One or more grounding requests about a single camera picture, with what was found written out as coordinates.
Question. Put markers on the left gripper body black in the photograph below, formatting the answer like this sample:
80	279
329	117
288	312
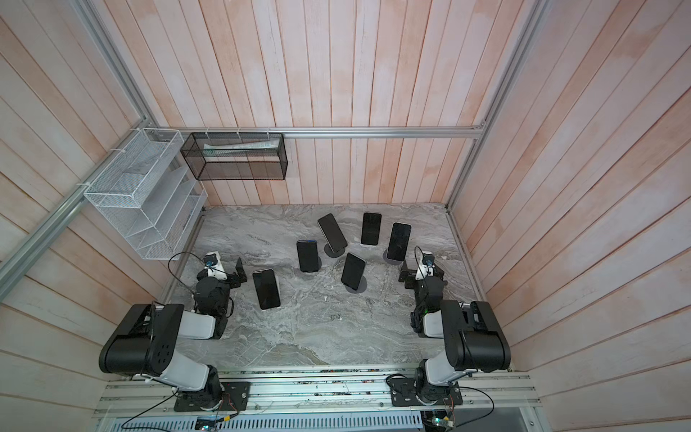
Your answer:
234	275

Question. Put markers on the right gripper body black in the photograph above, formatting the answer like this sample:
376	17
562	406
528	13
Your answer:
409	275

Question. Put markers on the grey phone stand front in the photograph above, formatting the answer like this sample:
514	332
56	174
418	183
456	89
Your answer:
360	288

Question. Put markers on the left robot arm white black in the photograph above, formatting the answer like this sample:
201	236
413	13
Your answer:
144	343

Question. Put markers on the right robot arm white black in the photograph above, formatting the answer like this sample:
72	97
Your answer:
473	341

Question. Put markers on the black phone blue case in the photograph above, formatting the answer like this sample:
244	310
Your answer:
307	254

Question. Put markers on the grey stand under tilted phone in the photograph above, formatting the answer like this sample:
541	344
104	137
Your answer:
335	250

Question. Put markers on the black phone tilted on stand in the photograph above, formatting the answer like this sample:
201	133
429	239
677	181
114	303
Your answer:
331	230

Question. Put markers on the black mesh basket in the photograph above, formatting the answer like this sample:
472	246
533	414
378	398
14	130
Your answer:
216	156

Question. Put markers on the green circuit board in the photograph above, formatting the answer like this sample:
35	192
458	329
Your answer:
438	422

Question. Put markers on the white vented electronics box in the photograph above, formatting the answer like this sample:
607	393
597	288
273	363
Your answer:
332	421

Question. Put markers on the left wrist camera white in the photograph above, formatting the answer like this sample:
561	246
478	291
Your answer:
213	266

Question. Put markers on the white wire mesh shelf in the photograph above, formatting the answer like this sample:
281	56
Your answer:
153	201

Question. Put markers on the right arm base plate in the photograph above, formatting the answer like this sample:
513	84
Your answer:
413	392

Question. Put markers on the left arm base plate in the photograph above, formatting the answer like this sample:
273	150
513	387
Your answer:
228	395

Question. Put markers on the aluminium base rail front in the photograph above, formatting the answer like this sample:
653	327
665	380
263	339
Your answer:
317	389

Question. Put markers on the aluminium frame rail back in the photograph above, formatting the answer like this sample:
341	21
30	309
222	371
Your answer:
435	132

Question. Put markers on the aluminium frame rail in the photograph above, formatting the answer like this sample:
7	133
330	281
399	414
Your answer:
435	132
27	254

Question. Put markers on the aluminium frame rail left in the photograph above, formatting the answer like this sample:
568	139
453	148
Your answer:
27	254

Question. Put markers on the aluminium frame post right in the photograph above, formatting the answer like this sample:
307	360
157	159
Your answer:
531	27

